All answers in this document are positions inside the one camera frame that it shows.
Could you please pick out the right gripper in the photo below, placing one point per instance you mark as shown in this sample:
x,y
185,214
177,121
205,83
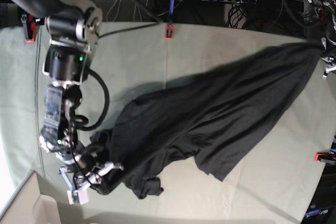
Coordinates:
x,y
103,181

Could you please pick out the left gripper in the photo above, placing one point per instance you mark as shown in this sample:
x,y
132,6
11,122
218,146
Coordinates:
x,y
328,57

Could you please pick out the black t-shirt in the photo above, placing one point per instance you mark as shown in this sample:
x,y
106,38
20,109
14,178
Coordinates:
x,y
217,117

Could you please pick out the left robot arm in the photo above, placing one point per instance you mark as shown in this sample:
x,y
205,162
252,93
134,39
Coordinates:
x,y
328,9

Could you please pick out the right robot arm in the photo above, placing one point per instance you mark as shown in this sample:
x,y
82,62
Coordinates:
x,y
73,27

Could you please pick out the red clamp right edge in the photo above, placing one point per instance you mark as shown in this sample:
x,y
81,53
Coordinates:
x,y
327,158

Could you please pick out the green table cloth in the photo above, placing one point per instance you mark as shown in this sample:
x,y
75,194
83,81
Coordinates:
x,y
274,183

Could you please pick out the red clamp top centre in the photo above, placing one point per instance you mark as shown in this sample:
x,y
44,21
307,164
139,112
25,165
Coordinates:
x,y
169,31

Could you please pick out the red clamp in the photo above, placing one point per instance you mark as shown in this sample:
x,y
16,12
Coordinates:
x,y
169,31
28,24

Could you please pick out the red clamp top left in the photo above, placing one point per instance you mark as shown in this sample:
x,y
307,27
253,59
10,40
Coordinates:
x,y
28,24

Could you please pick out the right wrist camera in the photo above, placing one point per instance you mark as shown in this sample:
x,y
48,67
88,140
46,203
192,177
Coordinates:
x,y
77,197

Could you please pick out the blue clamp handle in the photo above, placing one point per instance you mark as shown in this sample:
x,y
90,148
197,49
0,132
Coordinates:
x,y
171,9

